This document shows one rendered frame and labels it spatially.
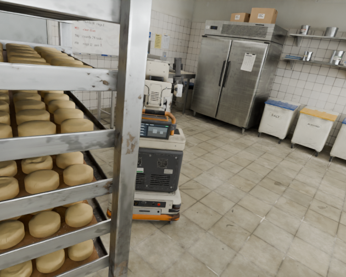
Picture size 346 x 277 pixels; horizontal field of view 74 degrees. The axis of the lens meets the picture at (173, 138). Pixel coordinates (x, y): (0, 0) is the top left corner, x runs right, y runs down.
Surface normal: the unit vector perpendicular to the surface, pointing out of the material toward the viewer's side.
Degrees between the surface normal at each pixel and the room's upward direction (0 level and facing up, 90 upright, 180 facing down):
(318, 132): 92
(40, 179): 0
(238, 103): 90
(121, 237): 90
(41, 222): 0
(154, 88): 82
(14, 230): 0
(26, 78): 90
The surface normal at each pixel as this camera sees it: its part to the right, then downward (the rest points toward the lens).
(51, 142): 0.55, 0.38
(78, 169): 0.14, -0.92
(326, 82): -0.64, 0.20
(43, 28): 0.75, 0.34
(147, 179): 0.10, 0.38
